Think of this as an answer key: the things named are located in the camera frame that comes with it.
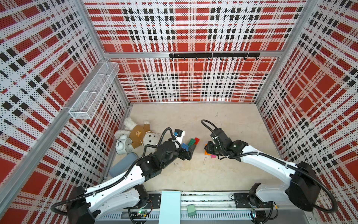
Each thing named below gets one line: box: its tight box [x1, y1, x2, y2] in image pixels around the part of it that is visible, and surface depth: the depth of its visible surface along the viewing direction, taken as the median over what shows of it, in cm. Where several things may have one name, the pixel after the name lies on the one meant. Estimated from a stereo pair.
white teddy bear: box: [114, 117, 159, 153], surface depth 95 cm
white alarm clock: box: [115, 133, 133, 155], surface depth 87 cm
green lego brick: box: [187, 138, 196, 147], surface depth 95 cm
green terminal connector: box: [187, 203, 197, 219], surface depth 71 cm
